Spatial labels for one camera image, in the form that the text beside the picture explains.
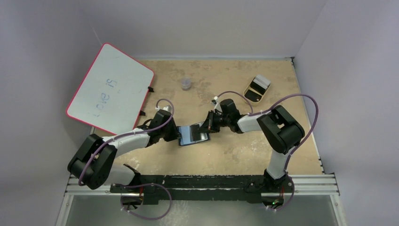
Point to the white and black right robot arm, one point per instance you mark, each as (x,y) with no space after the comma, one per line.
(281,130)

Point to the small clear plastic cup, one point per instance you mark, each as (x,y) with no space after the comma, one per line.
(186,83)

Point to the blue leather card holder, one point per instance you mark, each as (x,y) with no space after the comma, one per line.
(184,139)

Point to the pink framed whiteboard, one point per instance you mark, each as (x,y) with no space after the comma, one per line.
(112,93)

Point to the black credit card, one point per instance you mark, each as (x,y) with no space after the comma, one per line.
(195,135)

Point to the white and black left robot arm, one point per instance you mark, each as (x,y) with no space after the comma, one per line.
(93,164)

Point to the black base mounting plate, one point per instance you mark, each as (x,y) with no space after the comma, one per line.
(253,189)

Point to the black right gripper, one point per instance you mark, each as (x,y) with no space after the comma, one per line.
(211,121)

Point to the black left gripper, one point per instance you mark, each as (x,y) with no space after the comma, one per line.
(174,135)

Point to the beige oval card tray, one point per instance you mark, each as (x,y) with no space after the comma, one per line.
(255,92)

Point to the aluminium extrusion rail frame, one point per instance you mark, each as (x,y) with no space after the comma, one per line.
(315,201)

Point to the stack of credit cards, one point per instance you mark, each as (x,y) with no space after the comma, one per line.
(261,83)

